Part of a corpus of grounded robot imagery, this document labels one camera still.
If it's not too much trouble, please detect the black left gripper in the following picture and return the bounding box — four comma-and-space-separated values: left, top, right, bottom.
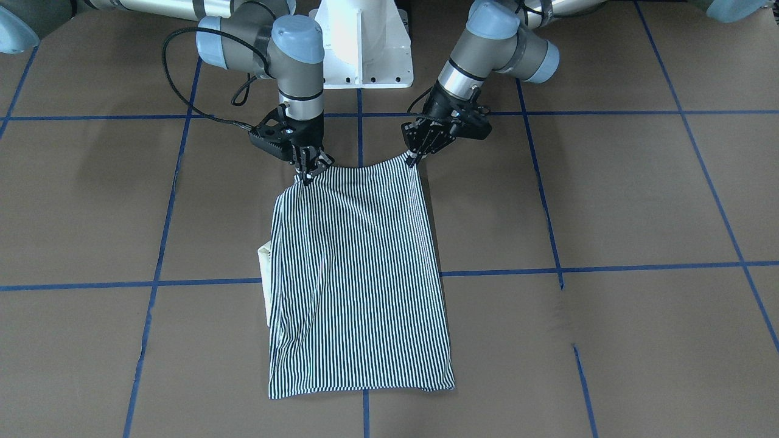
402, 82, 492, 167

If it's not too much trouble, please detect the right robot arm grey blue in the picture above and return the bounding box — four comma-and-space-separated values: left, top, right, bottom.
1, 1, 334, 185

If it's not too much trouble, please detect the navy white striped polo shirt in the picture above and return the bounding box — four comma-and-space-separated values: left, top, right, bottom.
262, 153, 455, 400

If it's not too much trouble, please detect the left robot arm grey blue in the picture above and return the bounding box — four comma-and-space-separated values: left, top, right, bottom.
428, 2, 777, 205

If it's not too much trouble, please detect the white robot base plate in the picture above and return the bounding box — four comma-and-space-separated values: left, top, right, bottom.
309, 1, 414, 89

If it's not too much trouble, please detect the brown paper table cover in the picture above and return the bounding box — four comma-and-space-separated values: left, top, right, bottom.
1, 11, 778, 437

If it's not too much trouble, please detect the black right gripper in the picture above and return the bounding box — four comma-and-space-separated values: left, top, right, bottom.
248, 105, 334, 186

